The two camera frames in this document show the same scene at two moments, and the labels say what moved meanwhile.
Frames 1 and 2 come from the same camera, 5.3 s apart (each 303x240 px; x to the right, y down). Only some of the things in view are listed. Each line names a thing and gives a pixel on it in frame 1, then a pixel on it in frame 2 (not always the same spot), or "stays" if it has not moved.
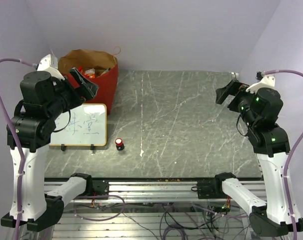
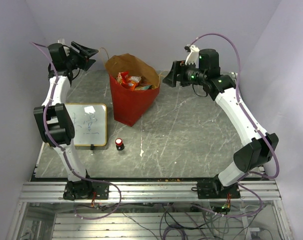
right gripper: x=233 y=88 → x=170 y=79
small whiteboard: x=85 y=125 stays
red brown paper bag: x=99 y=60 → x=129 y=105
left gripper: x=86 y=91 → x=85 y=51
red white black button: x=119 y=145 stays
